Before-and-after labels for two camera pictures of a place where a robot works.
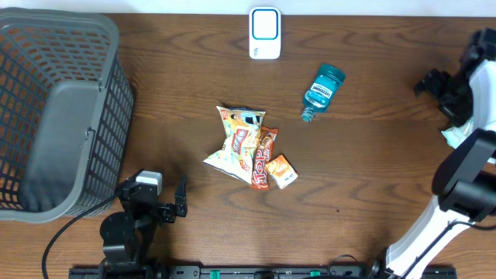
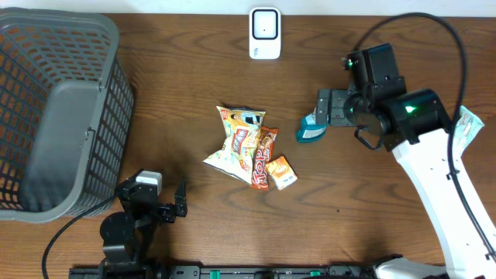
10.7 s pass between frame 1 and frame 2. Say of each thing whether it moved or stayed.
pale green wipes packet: stayed
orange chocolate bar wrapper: stayed
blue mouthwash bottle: moved
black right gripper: moved
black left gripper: stayed
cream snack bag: stayed
